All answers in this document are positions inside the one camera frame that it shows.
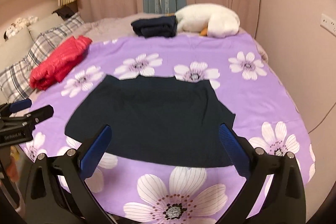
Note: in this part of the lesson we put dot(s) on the purple floral blanket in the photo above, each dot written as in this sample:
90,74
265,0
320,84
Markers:
210,50

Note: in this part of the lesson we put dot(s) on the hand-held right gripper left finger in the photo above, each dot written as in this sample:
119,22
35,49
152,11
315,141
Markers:
95,151

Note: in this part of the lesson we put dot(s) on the plaid pillow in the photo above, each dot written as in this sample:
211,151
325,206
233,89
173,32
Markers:
18,74

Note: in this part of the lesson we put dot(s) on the navy zip jacket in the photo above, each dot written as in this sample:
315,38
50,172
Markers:
157,119

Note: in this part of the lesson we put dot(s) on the small white plush toy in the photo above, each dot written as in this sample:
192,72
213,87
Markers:
10,30
26,21

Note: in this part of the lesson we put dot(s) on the white wall socket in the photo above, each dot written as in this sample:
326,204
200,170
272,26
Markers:
328,24

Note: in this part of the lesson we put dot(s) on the beige pillow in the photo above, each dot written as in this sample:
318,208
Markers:
13,53

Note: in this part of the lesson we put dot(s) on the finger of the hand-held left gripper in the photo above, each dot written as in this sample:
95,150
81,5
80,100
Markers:
42,112
21,105

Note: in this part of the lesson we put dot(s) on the pink quilt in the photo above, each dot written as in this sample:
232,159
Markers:
113,27

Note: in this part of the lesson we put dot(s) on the folded navy clothes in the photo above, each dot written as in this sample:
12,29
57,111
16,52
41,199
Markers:
155,26

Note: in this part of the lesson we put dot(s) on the red down jacket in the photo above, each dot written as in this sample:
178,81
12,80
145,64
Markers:
60,61

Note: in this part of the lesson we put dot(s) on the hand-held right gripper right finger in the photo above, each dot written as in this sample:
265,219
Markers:
233,151

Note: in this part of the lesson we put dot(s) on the dark brown cloth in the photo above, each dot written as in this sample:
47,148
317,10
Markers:
64,12

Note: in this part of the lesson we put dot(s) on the white plush goose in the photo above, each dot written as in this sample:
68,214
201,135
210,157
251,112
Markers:
218,19

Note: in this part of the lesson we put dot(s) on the person's left hand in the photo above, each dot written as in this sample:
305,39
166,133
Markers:
11,167

